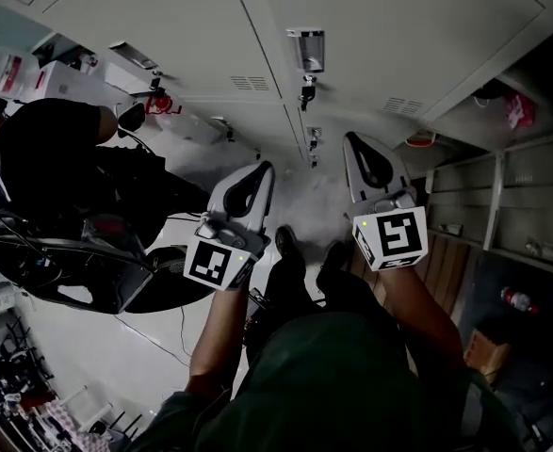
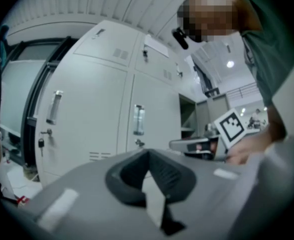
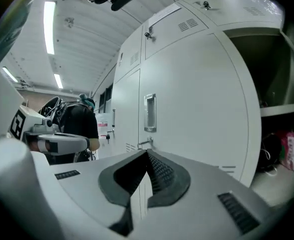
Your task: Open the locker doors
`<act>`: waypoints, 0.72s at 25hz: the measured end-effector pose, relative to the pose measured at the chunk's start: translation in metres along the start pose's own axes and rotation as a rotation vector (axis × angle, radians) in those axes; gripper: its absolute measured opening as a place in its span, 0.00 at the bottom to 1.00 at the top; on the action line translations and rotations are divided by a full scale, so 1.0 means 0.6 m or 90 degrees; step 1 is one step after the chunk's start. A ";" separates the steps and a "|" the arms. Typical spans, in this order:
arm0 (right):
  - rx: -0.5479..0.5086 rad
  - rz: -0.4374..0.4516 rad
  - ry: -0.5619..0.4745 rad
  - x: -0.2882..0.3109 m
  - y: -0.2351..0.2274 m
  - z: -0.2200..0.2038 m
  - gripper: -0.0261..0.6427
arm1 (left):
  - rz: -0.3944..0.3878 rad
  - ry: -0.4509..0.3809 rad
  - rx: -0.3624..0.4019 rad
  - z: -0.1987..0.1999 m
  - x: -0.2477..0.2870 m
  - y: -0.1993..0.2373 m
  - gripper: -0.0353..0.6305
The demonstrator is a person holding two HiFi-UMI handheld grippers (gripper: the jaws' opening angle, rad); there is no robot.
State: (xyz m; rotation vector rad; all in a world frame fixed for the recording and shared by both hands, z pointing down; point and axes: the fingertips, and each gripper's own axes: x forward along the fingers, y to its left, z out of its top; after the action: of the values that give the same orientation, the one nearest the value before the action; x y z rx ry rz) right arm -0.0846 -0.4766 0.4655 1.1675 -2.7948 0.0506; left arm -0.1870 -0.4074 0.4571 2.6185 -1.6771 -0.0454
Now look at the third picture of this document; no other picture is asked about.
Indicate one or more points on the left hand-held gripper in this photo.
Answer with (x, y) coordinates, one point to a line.
(19, 124)

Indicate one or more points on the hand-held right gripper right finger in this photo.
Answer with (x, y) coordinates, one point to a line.
(199, 209)

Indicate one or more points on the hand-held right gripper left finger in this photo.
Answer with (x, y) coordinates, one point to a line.
(86, 196)

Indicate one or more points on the grey metal locker door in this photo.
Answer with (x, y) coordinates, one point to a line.
(191, 96)

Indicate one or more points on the beige metal locker bank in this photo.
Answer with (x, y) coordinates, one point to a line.
(171, 39)

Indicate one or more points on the white notice pink band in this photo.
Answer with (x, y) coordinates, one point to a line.
(103, 124)

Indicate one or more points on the black-framed frosted window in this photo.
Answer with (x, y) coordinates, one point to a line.
(105, 95)

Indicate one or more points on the long ceiling light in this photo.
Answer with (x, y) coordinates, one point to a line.
(49, 26)
(9, 74)
(58, 81)

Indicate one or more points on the black pouch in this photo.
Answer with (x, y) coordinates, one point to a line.
(270, 146)

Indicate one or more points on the pink patterned bag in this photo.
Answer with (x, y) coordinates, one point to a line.
(292, 151)

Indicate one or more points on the white paper label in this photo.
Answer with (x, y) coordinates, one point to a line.
(164, 14)

